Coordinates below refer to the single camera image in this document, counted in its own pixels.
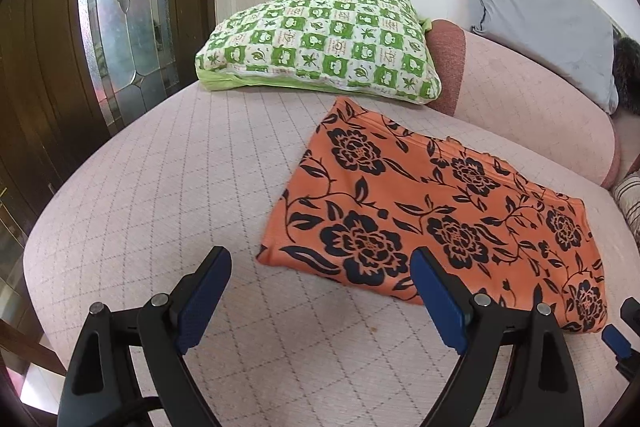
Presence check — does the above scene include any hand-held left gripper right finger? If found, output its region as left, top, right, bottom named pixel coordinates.
left=410, top=247, right=585, bottom=427

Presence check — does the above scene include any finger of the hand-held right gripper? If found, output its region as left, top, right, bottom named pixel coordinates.
left=601, top=297, right=640, bottom=383

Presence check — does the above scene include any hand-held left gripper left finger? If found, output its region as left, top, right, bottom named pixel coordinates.
left=57, top=246, right=233, bottom=427

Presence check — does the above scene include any orange black floral blouse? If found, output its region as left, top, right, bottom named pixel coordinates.
left=256, top=96, right=608, bottom=335

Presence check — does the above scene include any pink quilted sofa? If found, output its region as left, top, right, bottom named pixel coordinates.
left=22, top=19, right=640, bottom=427

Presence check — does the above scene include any striped beige cushion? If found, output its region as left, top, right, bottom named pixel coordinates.
left=612, top=172, right=640, bottom=238

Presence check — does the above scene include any brown wooden glass door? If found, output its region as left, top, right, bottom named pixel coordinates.
left=0, top=0, right=217, bottom=378

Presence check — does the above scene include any black furry cushion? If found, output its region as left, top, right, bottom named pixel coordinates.
left=611, top=38, right=640, bottom=118

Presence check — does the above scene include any green checked pillow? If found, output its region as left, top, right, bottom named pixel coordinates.
left=194, top=0, right=442, bottom=106

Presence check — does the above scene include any grey pillow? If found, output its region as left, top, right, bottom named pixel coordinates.
left=470, top=0, right=621, bottom=115

